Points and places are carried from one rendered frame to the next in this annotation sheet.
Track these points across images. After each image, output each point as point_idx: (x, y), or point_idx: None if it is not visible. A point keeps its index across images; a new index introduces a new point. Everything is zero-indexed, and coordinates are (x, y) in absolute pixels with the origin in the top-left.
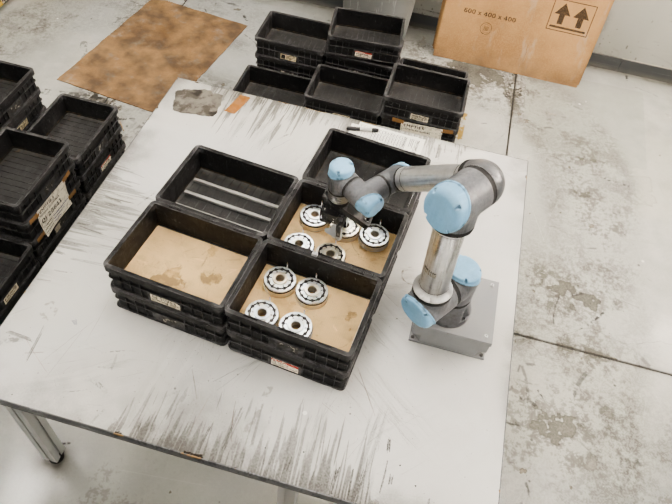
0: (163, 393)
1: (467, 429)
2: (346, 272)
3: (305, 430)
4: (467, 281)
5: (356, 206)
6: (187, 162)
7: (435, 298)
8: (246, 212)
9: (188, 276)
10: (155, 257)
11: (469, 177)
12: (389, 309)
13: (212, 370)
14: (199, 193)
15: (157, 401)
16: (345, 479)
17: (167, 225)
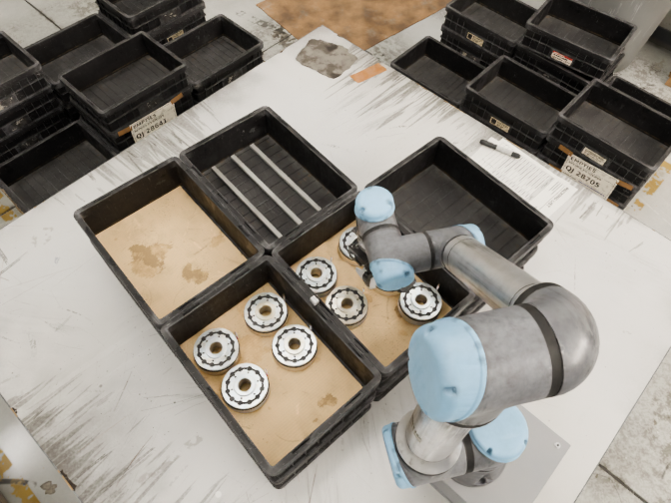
0: (86, 385)
1: None
2: (342, 343)
3: None
4: (491, 453)
5: (370, 267)
6: (242, 123)
7: (418, 463)
8: (283, 207)
9: (172, 260)
10: (153, 223)
11: (509, 335)
12: (402, 402)
13: (151, 383)
14: (248, 164)
15: (74, 392)
16: None
17: (188, 190)
